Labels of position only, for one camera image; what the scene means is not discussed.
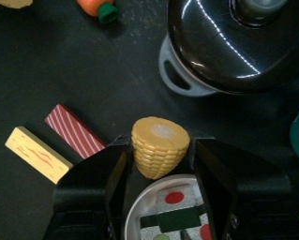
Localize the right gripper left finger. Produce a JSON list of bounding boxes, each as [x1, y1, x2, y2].
[[41, 137, 133, 240]]

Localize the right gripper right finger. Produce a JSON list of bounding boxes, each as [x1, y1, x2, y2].
[[192, 137, 299, 240]]

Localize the yellow toy corn tip half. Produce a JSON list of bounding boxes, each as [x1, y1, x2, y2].
[[129, 116, 191, 181]]

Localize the white speckled sushi toy block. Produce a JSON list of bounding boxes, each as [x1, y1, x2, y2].
[[139, 184, 212, 240]]

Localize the grey oval toy plate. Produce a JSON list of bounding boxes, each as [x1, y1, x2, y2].
[[124, 173, 215, 240]]

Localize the yellow wooden block orange streaks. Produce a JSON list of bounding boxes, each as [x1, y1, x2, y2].
[[4, 126, 75, 186]]

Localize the red white striped wooden block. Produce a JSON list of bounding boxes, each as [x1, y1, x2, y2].
[[44, 103, 108, 160]]

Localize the orange toy carrot green top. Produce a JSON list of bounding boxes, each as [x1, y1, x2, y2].
[[75, 0, 121, 25]]

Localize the tan toy food piece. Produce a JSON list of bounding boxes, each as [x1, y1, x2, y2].
[[0, 0, 33, 9]]

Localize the grey toy pot with handle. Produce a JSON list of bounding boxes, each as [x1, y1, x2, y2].
[[156, 34, 219, 98]]

